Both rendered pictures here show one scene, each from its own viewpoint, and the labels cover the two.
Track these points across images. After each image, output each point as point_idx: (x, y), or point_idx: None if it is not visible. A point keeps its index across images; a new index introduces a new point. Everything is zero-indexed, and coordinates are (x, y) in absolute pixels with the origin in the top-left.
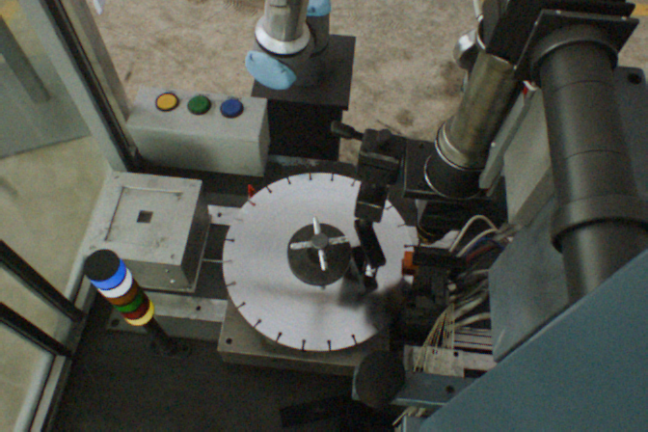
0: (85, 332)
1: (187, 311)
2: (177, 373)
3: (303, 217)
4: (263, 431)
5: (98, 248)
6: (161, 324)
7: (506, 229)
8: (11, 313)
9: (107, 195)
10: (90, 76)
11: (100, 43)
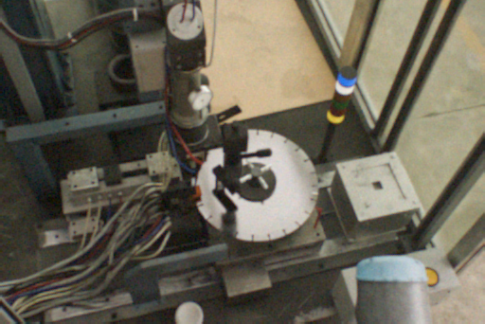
0: (373, 151)
1: (324, 176)
2: (309, 148)
3: (276, 201)
4: None
5: (388, 157)
6: (334, 167)
7: (132, 256)
8: (392, 89)
9: (409, 189)
10: (455, 187)
11: (481, 232)
